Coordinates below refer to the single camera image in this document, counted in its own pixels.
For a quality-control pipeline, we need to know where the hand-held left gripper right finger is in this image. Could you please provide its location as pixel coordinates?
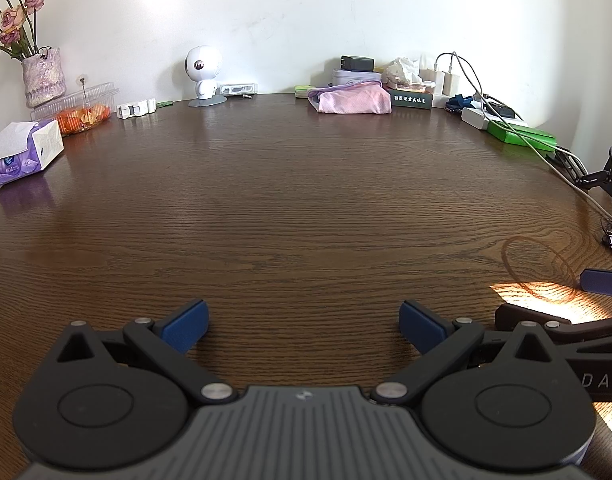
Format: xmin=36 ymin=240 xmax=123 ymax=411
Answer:
xmin=370 ymin=299 xmax=557 ymax=406

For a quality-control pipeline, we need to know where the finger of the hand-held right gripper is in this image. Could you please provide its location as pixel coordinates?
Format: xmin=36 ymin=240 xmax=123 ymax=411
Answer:
xmin=580 ymin=269 xmax=612 ymax=299
xmin=495 ymin=304 xmax=612 ymax=346

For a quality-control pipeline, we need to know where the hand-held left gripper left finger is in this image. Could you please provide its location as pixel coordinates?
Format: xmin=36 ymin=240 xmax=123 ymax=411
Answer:
xmin=56 ymin=299 xmax=238 ymax=406

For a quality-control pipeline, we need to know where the pink blue mesh garment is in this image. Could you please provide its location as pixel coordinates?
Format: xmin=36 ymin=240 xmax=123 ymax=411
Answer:
xmin=307 ymin=81 xmax=393 ymax=115

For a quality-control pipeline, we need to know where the white power bank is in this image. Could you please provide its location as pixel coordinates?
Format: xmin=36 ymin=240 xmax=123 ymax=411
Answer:
xmin=461 ymin=106 xmax=489 ymax=131

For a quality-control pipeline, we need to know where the white clip holder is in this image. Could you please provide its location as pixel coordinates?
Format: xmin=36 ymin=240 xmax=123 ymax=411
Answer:
xmin=117 ymin=98 xmax=158 ymax=121

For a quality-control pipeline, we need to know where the purple white tissue pack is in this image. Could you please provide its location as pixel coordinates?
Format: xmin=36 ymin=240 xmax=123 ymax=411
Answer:
xmin=0 ymin=119 xmax=65 ymax=189

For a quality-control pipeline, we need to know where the dark green tissue box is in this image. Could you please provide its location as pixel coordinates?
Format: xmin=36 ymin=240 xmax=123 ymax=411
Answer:
xmin=390 ymin=85 xmax=433 ymax=109

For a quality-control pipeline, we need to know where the clear plastic snack container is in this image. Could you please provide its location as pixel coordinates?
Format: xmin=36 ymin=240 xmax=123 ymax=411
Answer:
xmin=31 ymin=81 xmax=121 ymax=137

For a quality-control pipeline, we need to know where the white power strip with chargers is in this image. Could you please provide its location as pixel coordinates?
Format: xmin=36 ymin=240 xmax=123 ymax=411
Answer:
xmin=434 ymin=51 xmax=612 ymax=221

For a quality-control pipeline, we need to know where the crumpled white tissue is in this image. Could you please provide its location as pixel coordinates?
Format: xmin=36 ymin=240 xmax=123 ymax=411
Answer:
xmin=385 ymin=56 xmax=422 ymax=86

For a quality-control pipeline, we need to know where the grey tin box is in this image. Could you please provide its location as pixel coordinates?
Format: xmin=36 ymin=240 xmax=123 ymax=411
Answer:
xmin=332 ymin=68 xmax=384 ymax=87

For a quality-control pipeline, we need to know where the white robot figure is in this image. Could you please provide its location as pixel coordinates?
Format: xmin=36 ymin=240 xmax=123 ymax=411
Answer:
xmin=185 ymin=46 xmax=228 ymax=108

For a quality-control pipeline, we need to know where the mottled purple white vase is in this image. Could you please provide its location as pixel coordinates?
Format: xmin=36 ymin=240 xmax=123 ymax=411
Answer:
xmin=21 ymin=47 xmax=67 ymax=109

